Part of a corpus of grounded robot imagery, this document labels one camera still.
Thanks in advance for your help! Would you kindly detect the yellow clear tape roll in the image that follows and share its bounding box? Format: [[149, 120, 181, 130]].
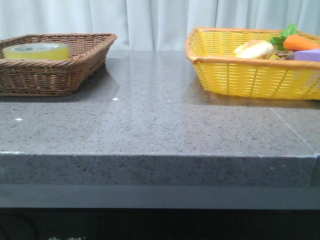
[[2, 42, 70, 60]]

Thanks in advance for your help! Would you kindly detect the yellow woven basket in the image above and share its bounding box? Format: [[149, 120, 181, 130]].
[[185, 27, 320, 100]]

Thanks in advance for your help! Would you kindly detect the white curtain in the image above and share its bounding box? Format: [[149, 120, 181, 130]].
[[0, 0, 320, 51]]

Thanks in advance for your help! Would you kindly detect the brown wicker basket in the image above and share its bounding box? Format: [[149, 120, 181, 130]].
[[0, 33, 118, 97]]

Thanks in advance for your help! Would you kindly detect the toy bread roll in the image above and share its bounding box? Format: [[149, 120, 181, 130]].
[[234, 39, 274, 60]]

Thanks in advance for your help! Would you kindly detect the orange toy carrot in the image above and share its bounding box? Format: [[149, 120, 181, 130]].
[[269, 23, 320, 52]]

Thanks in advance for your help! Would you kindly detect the purple sponge block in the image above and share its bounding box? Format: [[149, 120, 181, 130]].
[[294, 49, 320, 62]]

